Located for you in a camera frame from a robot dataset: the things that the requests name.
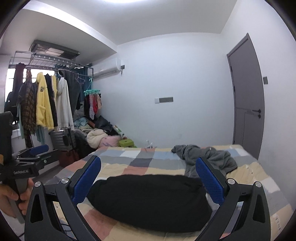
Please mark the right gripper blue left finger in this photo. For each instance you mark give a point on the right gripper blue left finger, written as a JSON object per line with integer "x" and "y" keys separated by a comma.
{"x": 83, "y": 178}

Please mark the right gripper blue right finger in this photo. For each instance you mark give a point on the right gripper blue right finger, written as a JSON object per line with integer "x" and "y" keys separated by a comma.
{"x": 213, "y": 180}

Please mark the black puffer jacket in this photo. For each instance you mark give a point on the black puffer jacket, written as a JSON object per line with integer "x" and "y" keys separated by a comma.
{"x": 163, "y": 203}

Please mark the pile of clothes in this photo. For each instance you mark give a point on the pile of clothes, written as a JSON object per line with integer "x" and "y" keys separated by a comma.
{"x": 94, "y": 134}

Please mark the teal clip hanger with clothes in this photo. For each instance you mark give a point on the teal clip hanger with clothes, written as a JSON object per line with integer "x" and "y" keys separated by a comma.
{"x": 92, "y": 104}

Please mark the metal clothes rack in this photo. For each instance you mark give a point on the metal clothes rack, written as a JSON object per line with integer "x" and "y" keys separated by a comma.
{"x": 34, "y": 60}

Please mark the grey suitcase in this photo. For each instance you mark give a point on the grey suitcase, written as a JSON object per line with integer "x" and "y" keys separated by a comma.
{"x": 63, "y": 139}

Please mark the yellow hanging garment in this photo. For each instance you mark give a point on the yellow hanging garment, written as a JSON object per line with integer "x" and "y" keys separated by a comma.
{"x": 46, "y": 115}

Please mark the green stool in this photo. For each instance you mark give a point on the green stool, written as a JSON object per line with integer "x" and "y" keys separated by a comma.
{"x": 127, "y": 143}

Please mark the white hanging garment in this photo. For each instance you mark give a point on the white hanging garment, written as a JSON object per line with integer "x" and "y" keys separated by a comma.
{"x": 64, "y": 113}

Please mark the plaid hanging shirt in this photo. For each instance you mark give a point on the plaid hanging shirt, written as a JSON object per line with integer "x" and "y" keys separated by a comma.
{"x": 27, "y": 108}

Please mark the grey door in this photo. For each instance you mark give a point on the grey door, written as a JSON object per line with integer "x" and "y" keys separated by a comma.
{"x": 249, "y": 109}

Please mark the dark grey hanging trousers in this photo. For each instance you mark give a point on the dark grey hanging trousers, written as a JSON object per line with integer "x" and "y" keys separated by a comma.
{"x": 74, "y": 87}

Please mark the ceiling drying rack unit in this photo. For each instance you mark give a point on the ceiling drying rack unit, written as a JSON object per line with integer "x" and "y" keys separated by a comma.
{"x": 44, "y": 47}

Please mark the white air conditioner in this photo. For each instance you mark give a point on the white air conditioner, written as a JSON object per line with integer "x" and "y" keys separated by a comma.
{"x": 106, "y": 67}

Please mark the grey wall switch panel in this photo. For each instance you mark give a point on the grey wall switch panel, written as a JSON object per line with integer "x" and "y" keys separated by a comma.
{"x": 163, "y": 100}

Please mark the small grey light switch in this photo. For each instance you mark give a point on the small grey light switch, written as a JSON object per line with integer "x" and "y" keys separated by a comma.
{"x": 265, "y": 80}

